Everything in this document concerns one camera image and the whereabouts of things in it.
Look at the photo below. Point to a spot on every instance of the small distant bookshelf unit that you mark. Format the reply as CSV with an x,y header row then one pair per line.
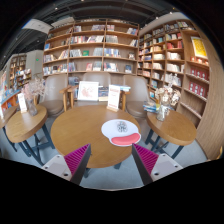
x,y
18,66

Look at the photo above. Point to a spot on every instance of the colourful low book display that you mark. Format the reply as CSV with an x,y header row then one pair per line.
x,y
7,96

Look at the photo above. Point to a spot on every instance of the glass vase, beige dried flowers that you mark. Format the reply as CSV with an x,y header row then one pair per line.
x,y
161,113

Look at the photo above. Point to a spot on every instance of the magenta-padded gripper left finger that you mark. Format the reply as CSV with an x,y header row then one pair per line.
x,y
77,159

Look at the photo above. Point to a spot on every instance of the small white red table sign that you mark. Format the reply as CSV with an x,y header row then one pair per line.
x,y
22,102

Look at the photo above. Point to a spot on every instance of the white ceiling panel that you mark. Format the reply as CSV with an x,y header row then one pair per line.
x,y
37,26

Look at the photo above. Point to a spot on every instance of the white red sign, wooden base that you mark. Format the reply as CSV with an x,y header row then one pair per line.
x,y
113,96

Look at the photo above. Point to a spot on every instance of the white framed picture, red print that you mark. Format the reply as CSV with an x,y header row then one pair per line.
x,y
88,90

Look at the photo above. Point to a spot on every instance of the white mouse pad, red wrist rest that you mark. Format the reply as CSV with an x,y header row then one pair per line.
x,y
108,130

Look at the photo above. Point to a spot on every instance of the light blue book stack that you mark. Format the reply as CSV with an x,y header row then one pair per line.
x,y
124,88

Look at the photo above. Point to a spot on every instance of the curved wooden bookshelf unit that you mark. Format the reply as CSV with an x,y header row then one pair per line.
x,y
173,56

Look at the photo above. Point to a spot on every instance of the blue yellow magazine stack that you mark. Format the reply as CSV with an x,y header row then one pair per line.
x,y
150,107

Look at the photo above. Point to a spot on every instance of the dark book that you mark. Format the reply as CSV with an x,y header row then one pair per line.
x,y
103,93

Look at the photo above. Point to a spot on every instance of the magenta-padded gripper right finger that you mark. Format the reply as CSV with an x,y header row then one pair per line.
x,y
146,159

